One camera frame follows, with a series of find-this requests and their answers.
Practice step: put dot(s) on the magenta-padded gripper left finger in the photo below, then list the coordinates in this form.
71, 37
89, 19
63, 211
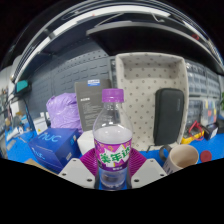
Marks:
78, 171

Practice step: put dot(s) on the clear bottle with purple cap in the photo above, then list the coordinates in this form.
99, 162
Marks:
112, 143

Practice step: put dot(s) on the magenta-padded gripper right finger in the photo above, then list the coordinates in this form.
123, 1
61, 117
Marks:
148, 171

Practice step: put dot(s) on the blue cardboard box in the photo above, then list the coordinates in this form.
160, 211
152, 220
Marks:
53, 146

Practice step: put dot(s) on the small white box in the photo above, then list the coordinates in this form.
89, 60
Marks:
40, 126

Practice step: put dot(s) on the purple plastic bag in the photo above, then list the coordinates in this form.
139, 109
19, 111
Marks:
65, 111

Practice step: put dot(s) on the yellow multimeter with red leads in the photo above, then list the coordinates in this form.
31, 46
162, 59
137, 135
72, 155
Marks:
193, 133

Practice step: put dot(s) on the beige dotted mug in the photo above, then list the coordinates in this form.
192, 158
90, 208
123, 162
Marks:
181, 160

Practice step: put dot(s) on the teal screen device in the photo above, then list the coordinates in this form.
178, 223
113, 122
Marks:
21, 86

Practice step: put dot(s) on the white dotted fabric tray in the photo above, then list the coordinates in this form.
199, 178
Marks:
143, 83

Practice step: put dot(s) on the black zip case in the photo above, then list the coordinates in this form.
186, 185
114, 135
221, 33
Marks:
168, 116

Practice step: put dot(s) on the black box with white label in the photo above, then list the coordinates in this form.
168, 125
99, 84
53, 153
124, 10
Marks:
210, 131

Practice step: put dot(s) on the clear organizer box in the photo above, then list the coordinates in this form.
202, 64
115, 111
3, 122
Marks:
209, 111

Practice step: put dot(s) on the dark grey flat box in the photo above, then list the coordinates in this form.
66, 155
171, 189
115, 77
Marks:
90, 106

